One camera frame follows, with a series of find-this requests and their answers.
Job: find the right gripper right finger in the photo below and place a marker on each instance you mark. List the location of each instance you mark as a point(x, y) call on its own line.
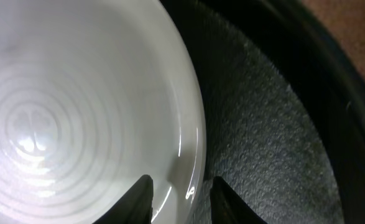
point(227, 207)

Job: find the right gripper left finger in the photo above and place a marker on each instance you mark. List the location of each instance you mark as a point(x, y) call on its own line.
point(134, 207)

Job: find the grey plate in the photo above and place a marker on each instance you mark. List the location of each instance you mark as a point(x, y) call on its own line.
point(94, 95)

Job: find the round black serving tray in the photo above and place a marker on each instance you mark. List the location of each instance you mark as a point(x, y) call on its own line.
point(284, 110)

